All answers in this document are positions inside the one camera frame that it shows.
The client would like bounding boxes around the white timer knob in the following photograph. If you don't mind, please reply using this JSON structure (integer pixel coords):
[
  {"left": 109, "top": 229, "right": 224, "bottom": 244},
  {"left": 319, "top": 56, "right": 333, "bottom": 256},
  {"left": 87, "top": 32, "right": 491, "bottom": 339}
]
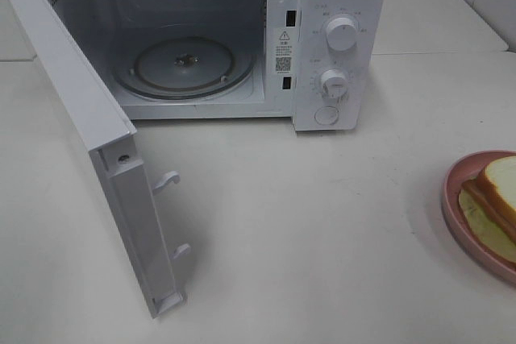
[{"left": 320, "top": 68, "right": 350, "bottom": 99}]

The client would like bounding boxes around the upper white power knob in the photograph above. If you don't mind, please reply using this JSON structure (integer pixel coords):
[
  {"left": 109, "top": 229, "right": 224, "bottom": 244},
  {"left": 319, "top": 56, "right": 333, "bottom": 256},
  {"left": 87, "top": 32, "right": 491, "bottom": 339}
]
[{"left": 325, "top": 15, "right": 358, "bottom": 52}]

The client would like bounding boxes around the white microwave oven body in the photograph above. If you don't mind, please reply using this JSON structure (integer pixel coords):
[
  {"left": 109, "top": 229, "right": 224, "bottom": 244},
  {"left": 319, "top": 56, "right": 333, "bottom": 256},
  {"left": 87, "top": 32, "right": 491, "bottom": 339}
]
[{"left": 49, "top": 0, "right": 383, "bottom": 131}]

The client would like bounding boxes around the toy sandwich with lettuce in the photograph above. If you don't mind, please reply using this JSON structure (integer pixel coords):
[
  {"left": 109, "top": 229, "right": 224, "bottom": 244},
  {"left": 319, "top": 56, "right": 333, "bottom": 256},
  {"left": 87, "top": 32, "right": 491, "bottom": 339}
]
[{"left": 458, "top": 155, "right": 515, "bottom": 264}]

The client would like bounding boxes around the round white door button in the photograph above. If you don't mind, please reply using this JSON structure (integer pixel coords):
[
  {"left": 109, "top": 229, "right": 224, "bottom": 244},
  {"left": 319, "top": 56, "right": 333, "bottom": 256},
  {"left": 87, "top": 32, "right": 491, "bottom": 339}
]
[{"left": 314, "top": 106, "right": 339, "bottom": 126}]

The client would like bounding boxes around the pink round plate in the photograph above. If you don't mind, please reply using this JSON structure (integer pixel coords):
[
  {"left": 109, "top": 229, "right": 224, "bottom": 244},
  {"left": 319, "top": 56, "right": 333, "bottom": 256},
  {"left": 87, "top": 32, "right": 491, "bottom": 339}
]
[{"left": 441, "top": 150, "right": 515, "bottom": 286}]

